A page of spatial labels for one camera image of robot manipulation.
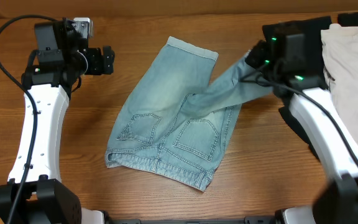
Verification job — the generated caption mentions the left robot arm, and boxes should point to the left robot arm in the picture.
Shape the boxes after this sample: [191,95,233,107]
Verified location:
[0,16,115,223]

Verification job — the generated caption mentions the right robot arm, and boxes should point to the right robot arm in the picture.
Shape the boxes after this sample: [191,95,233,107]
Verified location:
[249,25,358,224]

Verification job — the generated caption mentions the light blue denim shorts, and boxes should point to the light blue denim shorts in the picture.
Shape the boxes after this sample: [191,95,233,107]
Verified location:
[104,37,272,191]

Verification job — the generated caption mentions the beige cloth garment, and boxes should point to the beige cloth garment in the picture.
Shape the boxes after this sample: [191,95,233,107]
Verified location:
[321,24,358,144]

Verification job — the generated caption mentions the black t-shirt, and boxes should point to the black t-shirt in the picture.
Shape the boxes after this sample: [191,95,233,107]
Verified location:
[261,11,358,159]

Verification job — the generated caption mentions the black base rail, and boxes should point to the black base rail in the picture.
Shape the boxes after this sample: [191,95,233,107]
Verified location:
[105,216,275,224]

